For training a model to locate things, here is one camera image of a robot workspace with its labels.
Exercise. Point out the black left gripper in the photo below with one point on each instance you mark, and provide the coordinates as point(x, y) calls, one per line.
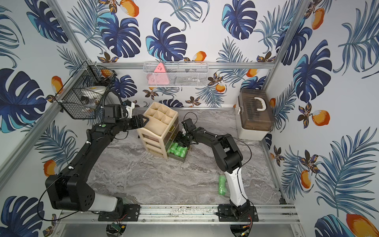
point(135, 121)

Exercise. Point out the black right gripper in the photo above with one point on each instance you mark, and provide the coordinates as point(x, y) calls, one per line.
point(178, 139)

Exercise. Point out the clear bottom drawer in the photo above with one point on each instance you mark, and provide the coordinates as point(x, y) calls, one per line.
point(172, 155)

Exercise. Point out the beige drawer organizer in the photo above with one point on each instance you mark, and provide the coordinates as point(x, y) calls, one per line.
point(153, 135)

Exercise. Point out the clear top drawer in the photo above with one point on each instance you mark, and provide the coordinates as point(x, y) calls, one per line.
point(174, 125)

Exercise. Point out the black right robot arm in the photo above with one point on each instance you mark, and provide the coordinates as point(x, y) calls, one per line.
point(228, 158)

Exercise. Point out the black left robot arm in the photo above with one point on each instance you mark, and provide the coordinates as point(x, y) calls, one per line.
point(69, 190)

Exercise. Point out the pink triangle sponge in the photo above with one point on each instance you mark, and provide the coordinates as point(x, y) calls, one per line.
point(159, 76)

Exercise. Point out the white bowl in basket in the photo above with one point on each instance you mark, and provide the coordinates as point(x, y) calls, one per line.
point(94, 92)

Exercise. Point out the brown lidded storage box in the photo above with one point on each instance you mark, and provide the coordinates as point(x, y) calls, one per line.
point(254, 116)

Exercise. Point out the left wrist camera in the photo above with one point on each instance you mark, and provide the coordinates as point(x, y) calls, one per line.
point(129, 108)

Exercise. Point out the white wire shelf basket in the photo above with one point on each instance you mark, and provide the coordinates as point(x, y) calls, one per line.
point(182, 74)

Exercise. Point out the black wire basket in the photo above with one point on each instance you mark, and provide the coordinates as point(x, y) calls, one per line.
point(71, 100)

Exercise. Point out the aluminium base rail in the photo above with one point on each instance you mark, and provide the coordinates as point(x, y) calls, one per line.
point(208, 214)

